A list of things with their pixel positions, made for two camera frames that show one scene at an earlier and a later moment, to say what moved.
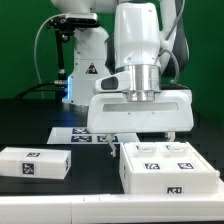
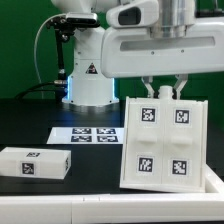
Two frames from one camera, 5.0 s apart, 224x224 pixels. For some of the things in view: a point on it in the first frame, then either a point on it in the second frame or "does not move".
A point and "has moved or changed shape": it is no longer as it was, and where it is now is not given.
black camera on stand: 65,26 does not move
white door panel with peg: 141,157 has moved or changed shape
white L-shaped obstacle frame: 115,208 does not move
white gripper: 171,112 → 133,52
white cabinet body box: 148,168 has moved or changed shape
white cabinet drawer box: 29,162 does not move
